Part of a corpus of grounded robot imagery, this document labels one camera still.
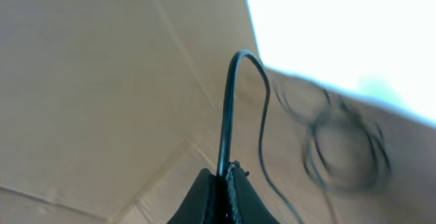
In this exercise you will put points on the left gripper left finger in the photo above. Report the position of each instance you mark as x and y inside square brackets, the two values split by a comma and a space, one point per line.
[198, 206]

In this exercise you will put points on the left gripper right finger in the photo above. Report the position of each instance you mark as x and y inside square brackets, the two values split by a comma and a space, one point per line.
[246, 206]

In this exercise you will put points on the wooden board at edge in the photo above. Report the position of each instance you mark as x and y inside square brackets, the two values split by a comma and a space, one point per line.
[111, 107]

